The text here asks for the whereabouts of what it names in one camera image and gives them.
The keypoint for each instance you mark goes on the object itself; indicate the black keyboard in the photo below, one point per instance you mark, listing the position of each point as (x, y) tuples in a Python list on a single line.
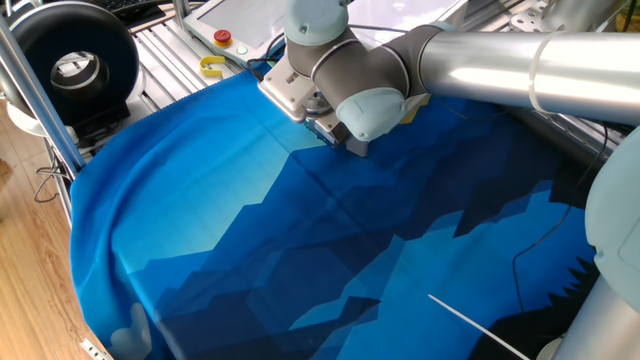
[(125, 6)]

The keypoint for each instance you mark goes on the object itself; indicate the white table corner bracket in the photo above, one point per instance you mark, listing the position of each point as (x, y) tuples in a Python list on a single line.
[(95, 350)]

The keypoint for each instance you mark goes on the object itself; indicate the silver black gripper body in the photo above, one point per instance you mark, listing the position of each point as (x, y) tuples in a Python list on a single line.
[(327, 131)]

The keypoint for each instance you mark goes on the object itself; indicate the yellow plastic part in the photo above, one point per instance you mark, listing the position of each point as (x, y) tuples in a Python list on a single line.
[(631, 22)]

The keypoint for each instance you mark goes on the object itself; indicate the white pedestal on metal plate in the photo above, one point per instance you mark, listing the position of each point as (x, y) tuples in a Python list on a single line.
[(575, 15)]

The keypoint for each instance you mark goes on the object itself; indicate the white teach pendant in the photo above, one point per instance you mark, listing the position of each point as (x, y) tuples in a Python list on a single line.
[(240, 25)]

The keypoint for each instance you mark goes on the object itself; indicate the aluminium frame post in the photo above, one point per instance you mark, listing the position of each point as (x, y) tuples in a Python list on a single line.
[(40, 100)]

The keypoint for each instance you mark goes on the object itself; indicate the thin silver post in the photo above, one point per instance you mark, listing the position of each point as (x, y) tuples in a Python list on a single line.
[(181, 12)]

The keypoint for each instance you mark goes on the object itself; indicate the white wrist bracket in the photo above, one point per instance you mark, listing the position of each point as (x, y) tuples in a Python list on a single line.
[(285, 87)]

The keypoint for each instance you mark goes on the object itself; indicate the silver force torque sensor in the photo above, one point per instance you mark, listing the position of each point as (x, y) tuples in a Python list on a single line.
[(317, 106)]

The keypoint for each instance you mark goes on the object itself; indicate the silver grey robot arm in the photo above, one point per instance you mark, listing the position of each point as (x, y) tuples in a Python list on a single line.
[(500, 70)]

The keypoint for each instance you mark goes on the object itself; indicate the white zip tie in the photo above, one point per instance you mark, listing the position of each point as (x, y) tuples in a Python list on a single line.
[(475, 325)]

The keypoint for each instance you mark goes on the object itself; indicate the yellow plastic clip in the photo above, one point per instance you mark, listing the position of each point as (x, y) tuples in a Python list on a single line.
[(205, 65)]

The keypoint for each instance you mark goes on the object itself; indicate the aluminium profile rail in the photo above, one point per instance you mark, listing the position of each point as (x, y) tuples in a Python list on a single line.
[(565, 132)]

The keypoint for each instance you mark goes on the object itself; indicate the blue mountain print cloth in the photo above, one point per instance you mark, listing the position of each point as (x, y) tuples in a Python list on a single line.
[(250, 200)]

